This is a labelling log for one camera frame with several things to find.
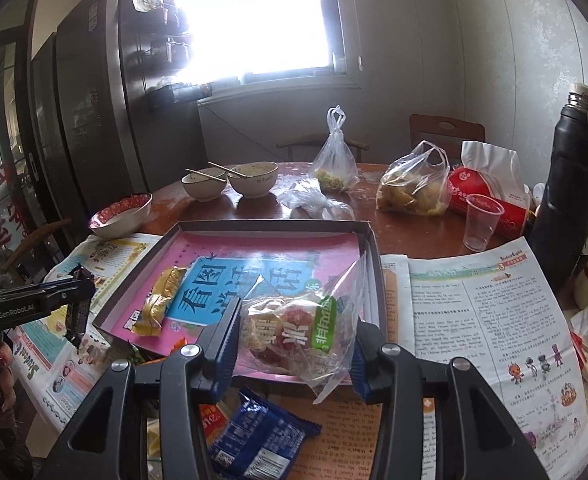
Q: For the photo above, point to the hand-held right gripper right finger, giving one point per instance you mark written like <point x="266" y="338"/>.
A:
<point x="360" y="375"/>

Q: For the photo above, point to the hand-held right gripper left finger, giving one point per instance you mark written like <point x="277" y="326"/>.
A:
<point x="226" y="355"/>

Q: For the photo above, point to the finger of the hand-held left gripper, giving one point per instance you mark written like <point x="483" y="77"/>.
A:
<point x="49" y="287"/>
<point x="74" y="300"/>

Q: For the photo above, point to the dark brown snack packet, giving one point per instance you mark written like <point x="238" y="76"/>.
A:
<point x="80" y="327"/>

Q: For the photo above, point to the clear snack bag green label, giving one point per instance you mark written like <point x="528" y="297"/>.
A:
<point x="294" y="330"/>

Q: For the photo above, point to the yellow snack packet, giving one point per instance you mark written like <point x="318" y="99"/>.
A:
<point x="159" y="300"/>

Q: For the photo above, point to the blue snack packet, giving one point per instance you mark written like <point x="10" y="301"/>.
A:
<point x="259" y="435"/>

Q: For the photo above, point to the grey cardboard box tray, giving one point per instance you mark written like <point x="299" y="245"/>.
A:
<point x="369" y="280"/>

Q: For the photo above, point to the wooden chair with curved armrest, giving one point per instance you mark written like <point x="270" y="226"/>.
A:
<point x="39" y="235"/>

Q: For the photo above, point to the colourful children's newspaper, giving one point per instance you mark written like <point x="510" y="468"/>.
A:
<point x="109" y="255"/>

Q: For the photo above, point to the orange newspaper page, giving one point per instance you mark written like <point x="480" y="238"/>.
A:
<point x="344" y="440"/>

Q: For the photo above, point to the orange snack packet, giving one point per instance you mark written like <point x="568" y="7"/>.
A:
<point x="214" y="425"/>

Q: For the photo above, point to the dark green snack packet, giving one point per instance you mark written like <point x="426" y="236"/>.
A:
<point x="136" y="352"/>

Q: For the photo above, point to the red patterned bowl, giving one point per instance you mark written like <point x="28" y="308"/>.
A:
<point x="119" y="217"/>

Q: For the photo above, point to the pink and blue book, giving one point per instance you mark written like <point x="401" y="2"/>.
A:
<point x="284" y="255"/>

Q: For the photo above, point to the white text newspaper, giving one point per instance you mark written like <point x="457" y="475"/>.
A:
<point x="499" y="320"/>

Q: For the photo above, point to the glass door with red decals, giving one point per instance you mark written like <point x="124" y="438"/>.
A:
<point x="4" y="135"/>

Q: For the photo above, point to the white ceramic bowl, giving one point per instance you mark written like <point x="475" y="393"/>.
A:
<point x="254" y="185"/>
<point x="204" y="190"/>

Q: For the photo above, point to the crumpled clear plastic bag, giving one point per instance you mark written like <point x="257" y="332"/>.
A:
<point x="309" y="200"/>

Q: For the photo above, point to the wooden chopsticks pair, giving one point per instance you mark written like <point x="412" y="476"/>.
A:
<point x="226" y="169"/>
<point x="204" y="174"/>

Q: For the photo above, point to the dark refrigerator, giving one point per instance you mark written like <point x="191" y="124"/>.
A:
<point x="99" y="110"/>

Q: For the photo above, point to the plastic bag of fried food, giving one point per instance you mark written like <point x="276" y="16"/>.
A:
<point x="414" y="190"/>

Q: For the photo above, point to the clear plastic cup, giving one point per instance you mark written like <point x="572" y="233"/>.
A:
<point x="481" y="225"/>

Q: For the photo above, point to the knotted plastic bag yellow food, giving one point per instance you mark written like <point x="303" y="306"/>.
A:
<point x="334" y="160"/>

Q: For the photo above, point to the red wrapped disposable chopsticks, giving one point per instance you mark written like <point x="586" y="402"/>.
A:
<point x="586" y="360"/>

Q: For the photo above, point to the red tissue pack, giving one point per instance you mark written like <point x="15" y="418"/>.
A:
<point x="494" y="180"/>

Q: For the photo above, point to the wooden chair with cutout back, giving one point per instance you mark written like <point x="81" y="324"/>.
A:
<point x="446" y="132"/>

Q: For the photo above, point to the black thermos flask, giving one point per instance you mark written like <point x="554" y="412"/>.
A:
<point x="569" y="185"/>

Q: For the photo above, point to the small jar on windowsill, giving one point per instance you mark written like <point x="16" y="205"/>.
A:
<point x="339" y="62"/>

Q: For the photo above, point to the window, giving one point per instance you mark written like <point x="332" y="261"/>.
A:
<point x="274" y="20"/>

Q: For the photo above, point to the wall storage rack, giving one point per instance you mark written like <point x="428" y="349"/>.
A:
<point x="164" y="60"/>

